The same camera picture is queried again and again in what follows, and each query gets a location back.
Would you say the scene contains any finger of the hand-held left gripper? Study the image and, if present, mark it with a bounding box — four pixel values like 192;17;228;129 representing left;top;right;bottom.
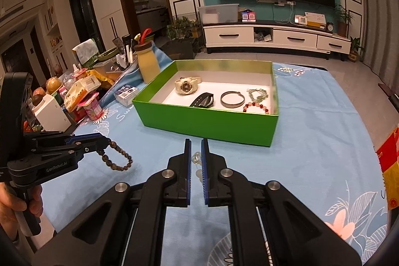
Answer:
23;132;111;145
31;142;110;161

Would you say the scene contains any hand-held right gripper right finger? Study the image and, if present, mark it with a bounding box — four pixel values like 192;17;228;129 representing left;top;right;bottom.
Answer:
201;138;362;266

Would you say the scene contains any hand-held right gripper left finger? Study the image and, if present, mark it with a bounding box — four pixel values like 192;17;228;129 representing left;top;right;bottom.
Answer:
31;138;192;266

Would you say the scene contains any clear bead bracelet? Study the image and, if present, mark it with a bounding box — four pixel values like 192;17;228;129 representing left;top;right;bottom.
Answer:
192;151;203;184

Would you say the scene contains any brown bead bracelet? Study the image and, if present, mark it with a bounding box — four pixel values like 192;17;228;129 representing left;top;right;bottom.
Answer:
97;138;133;172

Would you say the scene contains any green cardboard box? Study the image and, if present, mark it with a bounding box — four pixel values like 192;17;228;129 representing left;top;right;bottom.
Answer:
132;60;279;147

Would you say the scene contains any black wristwatch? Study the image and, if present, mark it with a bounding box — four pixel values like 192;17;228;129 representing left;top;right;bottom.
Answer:
189;92;215;108

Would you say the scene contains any dark metal bangle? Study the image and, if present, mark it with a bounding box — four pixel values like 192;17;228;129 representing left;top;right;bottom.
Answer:
220;91;244;108

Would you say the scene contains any red and pink bead bracelet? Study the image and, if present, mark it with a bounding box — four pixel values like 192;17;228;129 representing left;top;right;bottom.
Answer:
242;101;271;115

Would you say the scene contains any cream wristwatch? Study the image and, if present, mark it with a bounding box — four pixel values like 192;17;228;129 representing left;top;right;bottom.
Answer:
174;76;202;96

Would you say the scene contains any green jade bracelet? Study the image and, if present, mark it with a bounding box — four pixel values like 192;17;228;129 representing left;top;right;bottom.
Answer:
246;88;269;104

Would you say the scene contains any person's left hand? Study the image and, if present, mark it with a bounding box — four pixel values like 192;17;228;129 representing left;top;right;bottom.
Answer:
0;182;44;234

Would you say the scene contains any pink snack packet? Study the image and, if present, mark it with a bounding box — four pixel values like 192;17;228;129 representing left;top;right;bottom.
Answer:
77;93;105;121

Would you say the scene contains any plain white box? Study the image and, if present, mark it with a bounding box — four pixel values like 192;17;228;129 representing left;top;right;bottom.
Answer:
32;94;72;132

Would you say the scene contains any orange fruit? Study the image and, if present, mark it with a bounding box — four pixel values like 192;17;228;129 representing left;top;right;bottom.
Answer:
45;77;62;95

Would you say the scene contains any orange snack box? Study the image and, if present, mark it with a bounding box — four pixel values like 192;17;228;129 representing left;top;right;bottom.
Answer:
64;79;102;112

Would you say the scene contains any small blue and white box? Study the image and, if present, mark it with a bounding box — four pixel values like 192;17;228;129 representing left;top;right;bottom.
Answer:
114;84;139;107

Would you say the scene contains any green and white bag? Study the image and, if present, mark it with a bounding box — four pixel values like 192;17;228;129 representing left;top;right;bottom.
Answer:
72;38;99;64

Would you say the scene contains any large potted plant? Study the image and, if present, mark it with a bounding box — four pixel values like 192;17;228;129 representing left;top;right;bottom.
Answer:
167;17;200;59

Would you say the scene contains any clear plastic storage box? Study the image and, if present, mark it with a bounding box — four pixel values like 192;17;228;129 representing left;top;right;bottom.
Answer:
199;3;240;24

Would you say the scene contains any white television cabinet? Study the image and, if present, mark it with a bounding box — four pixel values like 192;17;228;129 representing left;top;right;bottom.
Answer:
201;18;351;61

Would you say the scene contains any red and yellow bag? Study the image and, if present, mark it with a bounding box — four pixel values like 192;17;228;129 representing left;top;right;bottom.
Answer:
376;127;399;210

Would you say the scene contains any small potted plant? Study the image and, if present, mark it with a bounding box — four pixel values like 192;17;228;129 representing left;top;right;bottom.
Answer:
348;36;365;62

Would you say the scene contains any yellow and white box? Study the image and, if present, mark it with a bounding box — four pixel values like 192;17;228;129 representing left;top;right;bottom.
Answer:
304;11;328;28

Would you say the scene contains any tall potted plant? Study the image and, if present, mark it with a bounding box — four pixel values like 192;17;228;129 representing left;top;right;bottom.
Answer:
334;4;354;37

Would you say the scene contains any yellow bottle with red handle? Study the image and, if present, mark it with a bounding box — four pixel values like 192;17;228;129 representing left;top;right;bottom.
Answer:
133;28;161;83

